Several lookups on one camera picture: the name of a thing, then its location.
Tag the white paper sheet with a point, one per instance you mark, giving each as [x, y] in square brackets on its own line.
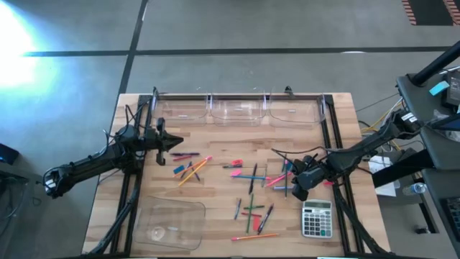
[386, 188]

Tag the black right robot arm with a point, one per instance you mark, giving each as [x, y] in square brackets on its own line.
[359, 149]

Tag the grey crayon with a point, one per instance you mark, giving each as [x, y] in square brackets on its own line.
[263, 182]

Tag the red clip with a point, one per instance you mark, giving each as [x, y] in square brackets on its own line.
[327, 183]

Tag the grey desk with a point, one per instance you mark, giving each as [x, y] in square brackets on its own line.
[417, 93]

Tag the orange pencil with pink eraser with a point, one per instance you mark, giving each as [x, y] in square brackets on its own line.
[196, 165]
[258, 236]

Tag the large clear plastic bin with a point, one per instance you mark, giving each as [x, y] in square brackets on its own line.
[179, 216]

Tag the black clamp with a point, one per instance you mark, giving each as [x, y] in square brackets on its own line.
[288, 90]

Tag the dark tablet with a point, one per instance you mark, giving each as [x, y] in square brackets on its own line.
[445, 124]

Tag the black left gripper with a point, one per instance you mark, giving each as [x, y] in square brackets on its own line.
[160, 142]

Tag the blue sticky note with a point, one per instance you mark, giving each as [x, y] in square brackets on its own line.
[439, 88]

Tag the black pole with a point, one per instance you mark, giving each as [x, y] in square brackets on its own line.
[436, 64]

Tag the blue pencil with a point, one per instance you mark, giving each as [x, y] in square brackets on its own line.
[244, 177]

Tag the dark blue pen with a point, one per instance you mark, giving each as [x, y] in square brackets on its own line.
[188, 165]

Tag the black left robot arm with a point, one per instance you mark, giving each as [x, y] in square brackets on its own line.
[90, 163]

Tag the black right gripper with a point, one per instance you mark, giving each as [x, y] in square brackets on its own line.
[311, 172]

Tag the purple crayon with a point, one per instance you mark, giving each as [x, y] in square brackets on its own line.
[197, 177]

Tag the black diagonal bar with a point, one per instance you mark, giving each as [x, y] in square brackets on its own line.
[402, 169]

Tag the periwinkle crayon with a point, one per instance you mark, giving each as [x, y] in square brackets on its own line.
[278, 187]

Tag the black keyboard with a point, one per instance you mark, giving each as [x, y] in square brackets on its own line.
[453, 214]

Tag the red eraser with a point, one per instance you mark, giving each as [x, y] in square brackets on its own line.
[256, 223]

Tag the yellow pencil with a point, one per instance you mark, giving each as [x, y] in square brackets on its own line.
[194, 172]

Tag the dark rug with striped edge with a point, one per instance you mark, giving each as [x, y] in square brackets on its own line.
[427, 11]

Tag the silver desk calculator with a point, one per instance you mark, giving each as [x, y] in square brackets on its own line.
[316, 221]

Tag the purple pen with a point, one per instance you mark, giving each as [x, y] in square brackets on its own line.
[187, 154]

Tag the green pencil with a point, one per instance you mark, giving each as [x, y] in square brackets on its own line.
[248, 223]
[286, 193]

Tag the pink eraser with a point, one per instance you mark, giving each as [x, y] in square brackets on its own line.
[235, 173]

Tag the green crayon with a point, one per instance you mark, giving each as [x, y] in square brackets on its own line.
[283, 166]
[258, 206]

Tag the black box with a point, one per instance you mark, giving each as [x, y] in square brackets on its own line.
[7, 153]

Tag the clear water bottle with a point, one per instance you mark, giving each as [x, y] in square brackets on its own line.
[415, 188]

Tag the black power adapter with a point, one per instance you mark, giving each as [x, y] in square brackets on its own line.
[453, 90]

